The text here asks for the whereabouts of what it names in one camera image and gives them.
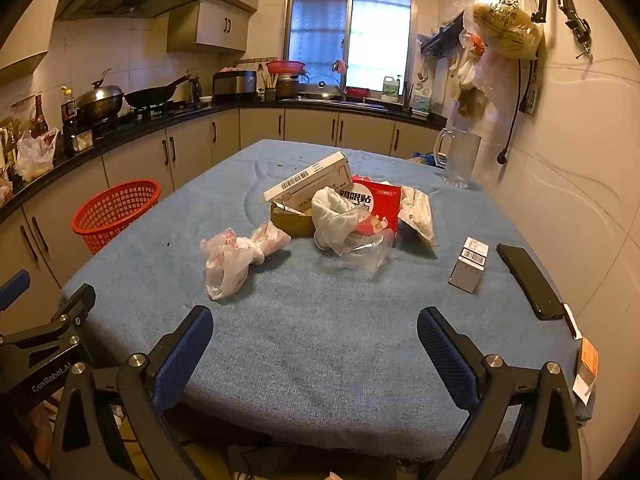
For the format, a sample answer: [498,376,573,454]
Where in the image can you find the white wrapper packet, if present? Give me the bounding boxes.
[397,182,436,246]

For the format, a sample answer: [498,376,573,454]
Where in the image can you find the brown pot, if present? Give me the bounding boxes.
[275,74,301,99]

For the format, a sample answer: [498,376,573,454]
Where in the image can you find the long white cardboard box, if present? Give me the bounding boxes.
[263,151,354,206]

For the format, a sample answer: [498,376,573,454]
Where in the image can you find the steel pot with lid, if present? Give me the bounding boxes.
[75,69,125,122]

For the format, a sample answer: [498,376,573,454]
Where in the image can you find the dark sauce bottle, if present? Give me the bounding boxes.
[32,94,49,138]

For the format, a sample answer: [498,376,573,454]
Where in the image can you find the kitchen cabinets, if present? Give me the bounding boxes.
[70,0,261,53]
[0,106,443,341]

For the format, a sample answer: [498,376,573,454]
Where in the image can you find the blue table cloth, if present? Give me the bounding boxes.
[60,139,596,461]

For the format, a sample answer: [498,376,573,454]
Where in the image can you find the upper kitchen cabinets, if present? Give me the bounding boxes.
[70,0,261,53]

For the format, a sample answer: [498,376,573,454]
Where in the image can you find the lower kitchen cabinets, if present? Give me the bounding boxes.
[0,106,443,341]

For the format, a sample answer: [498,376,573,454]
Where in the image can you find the wall socket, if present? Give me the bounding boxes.
[520,72,540,113]

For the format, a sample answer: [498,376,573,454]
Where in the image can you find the white cloth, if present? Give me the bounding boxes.
[311,186,366,251]

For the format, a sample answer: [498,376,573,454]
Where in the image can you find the black power cable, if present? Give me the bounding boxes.
[496,57,538,165]

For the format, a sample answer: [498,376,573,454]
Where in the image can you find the dark wall shelf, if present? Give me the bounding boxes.
[420,12,468,58]

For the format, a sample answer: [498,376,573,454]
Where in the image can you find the glass pot lid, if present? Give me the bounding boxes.
[305,75,343,101]

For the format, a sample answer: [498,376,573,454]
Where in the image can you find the red plastic basin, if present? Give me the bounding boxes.
[265,60,306,76]

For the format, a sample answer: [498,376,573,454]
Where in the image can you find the black wok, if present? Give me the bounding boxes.
[123,74,192,109]

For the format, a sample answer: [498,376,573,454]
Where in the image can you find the glass pitcher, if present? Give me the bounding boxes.
[434,128,482,190]

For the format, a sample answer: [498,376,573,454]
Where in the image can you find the pink plastic bag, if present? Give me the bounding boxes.
[200,227,261,301]
[250,221,292,265]

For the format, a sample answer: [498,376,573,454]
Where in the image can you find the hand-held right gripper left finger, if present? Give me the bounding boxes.
[50,304,215,480]

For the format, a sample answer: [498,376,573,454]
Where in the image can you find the small white box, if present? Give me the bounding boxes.
[448,256,488,293]
[461,236,490,261]

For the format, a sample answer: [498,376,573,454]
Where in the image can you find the hanging bag of noodles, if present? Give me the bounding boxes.
[462,0,544,59]

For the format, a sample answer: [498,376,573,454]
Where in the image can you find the white paper strip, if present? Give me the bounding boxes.
[562,302,583,341]

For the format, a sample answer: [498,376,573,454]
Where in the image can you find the black clamp stand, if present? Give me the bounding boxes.
[530,0,593,61]

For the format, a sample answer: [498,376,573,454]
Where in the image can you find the white plastic bag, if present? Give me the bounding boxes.
[16,128,59,182]

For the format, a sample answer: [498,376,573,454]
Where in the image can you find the black countertop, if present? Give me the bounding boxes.
[0,97,447,223]

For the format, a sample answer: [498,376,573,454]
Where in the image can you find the black smartphone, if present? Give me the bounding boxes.
[496,243,566,321]

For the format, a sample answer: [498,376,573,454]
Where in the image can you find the kitchen window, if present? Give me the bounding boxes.
[283,0,418,93]

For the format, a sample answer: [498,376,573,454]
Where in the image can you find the orange and white paper tag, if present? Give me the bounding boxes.
[572,337,599,403]

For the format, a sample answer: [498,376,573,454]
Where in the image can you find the clear plastic bag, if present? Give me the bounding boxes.
[315,227,396,273]

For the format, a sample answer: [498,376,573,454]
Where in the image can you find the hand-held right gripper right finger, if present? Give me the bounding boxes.
[416,306,586,480]

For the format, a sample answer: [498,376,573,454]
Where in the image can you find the red plastic basket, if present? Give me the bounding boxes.
[71,180,162,256]

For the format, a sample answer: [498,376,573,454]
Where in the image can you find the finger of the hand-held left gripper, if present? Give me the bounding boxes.
[0,270,31,311]
[0,283,97,358]

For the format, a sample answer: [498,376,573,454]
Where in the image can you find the rice cooker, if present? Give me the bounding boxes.
[212,71,257,101]

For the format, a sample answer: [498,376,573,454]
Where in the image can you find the hanging plastic bags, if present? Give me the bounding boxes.
[447,30,506,118]

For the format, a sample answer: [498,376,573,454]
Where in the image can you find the sink faucet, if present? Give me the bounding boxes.
[332,59,349,101]

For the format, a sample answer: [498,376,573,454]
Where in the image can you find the gas stove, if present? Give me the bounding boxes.
[95,101,213,127]

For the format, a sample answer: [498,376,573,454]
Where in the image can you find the red cardboard box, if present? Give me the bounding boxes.
[350,175,403,238]

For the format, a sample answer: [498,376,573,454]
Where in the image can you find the yellow cap bottle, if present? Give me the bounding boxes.
[60,86,79,153]

